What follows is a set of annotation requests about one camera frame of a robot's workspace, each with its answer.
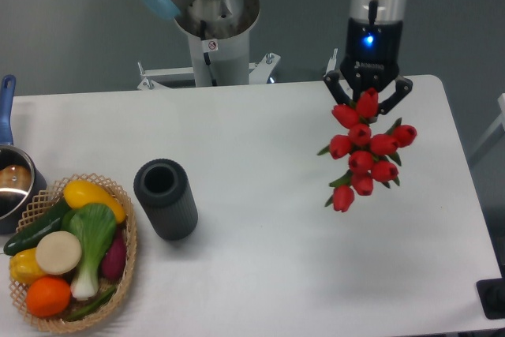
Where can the red tulip bouquet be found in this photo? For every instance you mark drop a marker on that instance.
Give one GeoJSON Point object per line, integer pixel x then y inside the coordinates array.
{"type": "Point", "coordinates": [371, 158]}

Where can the dark grey ribbed vase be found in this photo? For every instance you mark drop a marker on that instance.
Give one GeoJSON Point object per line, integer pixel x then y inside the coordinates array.
{"type": "Point", "coordinates": [163, 190]}

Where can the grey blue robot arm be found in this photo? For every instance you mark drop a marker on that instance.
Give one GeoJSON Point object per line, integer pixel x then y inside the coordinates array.
{"type": "Point", "coordinates": [372, 11]}

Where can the white frame at right edge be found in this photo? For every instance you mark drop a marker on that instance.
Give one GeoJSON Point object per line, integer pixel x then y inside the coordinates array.
{"type": "Point", "coordinates": [490, 137]}

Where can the orange fruit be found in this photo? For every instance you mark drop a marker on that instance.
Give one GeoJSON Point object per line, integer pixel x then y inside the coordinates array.
{"type": "Point", "coordinates": [48, 296]}

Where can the green chili pepper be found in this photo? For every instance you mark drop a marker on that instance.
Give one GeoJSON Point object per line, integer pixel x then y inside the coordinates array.
{"type": "Point", "coordinates": [90, 308]}

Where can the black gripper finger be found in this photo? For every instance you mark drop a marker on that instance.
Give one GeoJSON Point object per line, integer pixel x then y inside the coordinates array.
{"type": "Point", "coordinates": [332, 82]}
{"type": "Point", "coordinates": [403, 87]}

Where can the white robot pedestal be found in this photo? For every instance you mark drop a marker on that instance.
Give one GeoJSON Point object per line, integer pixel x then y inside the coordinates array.
{"type": "Point", "coordinates": [218, 36]}

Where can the yellow bell pepper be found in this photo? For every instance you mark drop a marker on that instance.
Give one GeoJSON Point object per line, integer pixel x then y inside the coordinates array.
{"type": "Point", "coordinates": [23, 267]}

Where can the black device at table edge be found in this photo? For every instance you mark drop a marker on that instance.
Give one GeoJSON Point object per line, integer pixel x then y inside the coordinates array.
{"type": "Point", "coordinates": [491, 294]}

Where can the green bok choy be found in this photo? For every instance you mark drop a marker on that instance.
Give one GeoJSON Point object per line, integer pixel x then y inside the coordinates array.
{"type": "Point", "coordinates": [94, 226]}

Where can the white metal base bracket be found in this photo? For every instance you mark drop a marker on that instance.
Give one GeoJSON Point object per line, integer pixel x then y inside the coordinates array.
{"type": "Point", "coordinates": [262, 72]}

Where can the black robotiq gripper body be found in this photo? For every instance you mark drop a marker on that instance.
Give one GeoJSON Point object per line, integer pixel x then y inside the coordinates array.
{"type": "Point", "coordinates": [371, 55]}

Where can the woven wicker basket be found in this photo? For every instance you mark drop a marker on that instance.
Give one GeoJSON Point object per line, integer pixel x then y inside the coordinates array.
{"type": "Point", "coordinates": [118, 289]}

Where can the blue handled saucepan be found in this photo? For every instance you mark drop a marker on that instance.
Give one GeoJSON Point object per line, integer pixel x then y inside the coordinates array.
{"type": "Point", "coordinates": [20, 179]}

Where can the dark green cucumber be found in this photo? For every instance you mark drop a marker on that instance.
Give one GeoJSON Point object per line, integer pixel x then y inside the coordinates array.
{"type": "Point", "coordinates": [29, 237]}

